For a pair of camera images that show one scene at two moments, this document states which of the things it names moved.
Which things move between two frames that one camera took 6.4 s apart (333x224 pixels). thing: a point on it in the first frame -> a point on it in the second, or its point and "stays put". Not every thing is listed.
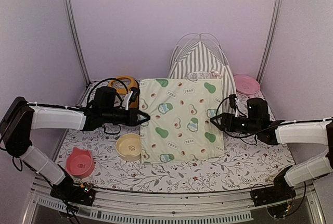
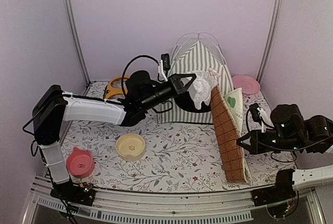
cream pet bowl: x=128 y=147 stays put
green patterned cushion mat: x=180 y=128 -> x=227 y=112
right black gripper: x=223 y=121 -> x=256 y=147
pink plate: x=246 y=84 stays put
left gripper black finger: x=139 y=122 -> x=178 y=84
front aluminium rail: x=234 y=205 stays put
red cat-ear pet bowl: x=79 y=163 stays put
